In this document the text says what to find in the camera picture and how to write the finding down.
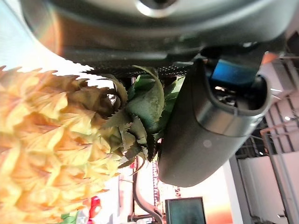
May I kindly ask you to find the grey curved cable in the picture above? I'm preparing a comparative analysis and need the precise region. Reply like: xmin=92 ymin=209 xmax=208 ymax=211
xmin=132 ymin=155 xmax=164 ymax=224

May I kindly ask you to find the dark framed monitor screen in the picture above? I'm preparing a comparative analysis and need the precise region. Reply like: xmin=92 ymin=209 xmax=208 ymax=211
xmin=165 ymin=197 xmax=207 ymax=224

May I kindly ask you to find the yellow pineapple with green crown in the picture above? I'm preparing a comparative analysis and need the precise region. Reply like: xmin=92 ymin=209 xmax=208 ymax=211
xmin=0 ymin=65 xmax=185 ymax=224

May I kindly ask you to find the grey metal frame rack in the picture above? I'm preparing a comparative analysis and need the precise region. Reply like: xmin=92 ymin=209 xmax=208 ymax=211
xmin=235 ymin=54 xmax=299 ymax=224

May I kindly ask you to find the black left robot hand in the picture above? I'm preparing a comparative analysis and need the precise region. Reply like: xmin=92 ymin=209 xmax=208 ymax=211
xmin=20 ymin=0 xmax=299 ymax=188

